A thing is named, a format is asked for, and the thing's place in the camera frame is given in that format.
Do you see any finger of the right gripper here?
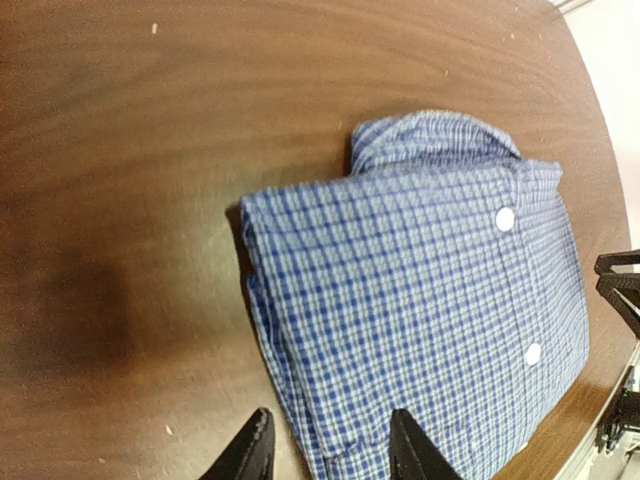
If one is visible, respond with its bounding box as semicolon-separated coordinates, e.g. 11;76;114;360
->
594;250;639;275
596;274;640;336

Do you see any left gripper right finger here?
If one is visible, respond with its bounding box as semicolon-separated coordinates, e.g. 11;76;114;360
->
389;409;461;480

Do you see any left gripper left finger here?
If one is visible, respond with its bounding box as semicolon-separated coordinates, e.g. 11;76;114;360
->
200;407;275;480

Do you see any blue plaid long sleeve shirt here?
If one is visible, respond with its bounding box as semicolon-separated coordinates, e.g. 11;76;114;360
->
240;111;589;479

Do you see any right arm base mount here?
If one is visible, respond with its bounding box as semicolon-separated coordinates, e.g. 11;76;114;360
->
595;366;639;453

